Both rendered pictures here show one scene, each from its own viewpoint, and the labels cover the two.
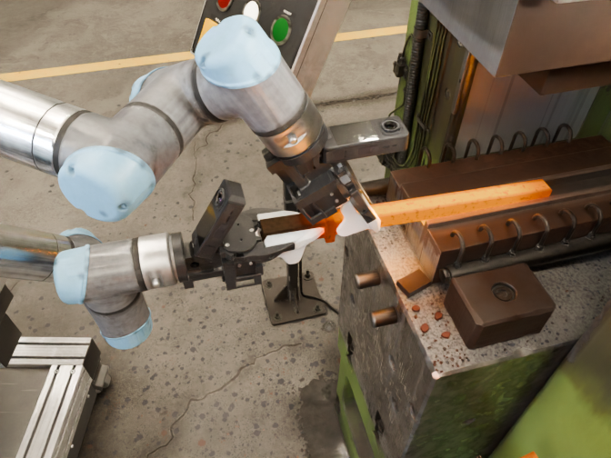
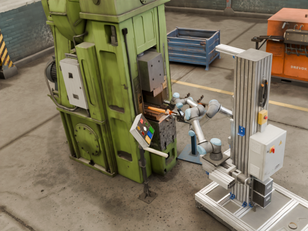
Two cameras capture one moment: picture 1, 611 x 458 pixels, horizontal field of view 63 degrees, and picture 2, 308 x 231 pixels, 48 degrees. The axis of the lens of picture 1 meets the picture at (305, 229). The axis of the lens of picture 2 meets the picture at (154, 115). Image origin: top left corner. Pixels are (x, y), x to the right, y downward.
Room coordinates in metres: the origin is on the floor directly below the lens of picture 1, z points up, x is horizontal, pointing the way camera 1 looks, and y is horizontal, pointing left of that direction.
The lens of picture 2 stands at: (2.97, 2.97, 3.29)
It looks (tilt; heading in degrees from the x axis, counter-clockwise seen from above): 31 degrees down; 234
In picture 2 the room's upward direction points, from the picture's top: 6 degrees counter-clockwise
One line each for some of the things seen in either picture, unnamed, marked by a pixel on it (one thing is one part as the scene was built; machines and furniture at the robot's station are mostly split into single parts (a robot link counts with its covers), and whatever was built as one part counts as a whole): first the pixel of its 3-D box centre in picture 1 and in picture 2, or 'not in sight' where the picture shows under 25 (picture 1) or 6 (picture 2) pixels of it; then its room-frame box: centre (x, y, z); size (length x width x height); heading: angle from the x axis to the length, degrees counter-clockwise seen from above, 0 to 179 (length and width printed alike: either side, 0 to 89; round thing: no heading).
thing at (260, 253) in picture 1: (263, 246); not in sight; (0.46, 0.06, 1.02); 0.09 x 0.05 x 0.02; 102
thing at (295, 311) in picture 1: (293, 290); (147, 193); (1.09, 0.05, 0.05); 0.22 x 0.22 x 0.09; 14
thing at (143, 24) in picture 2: not in sight; (130, 29); (0.61, -0.53, 2.06); 0.44 x 0.41 x 0.47; 104
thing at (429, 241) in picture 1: (525, 198); (148, 111); (0.62, -0.37, 0.96); 0.42 x 0.20 x 0.09; 104
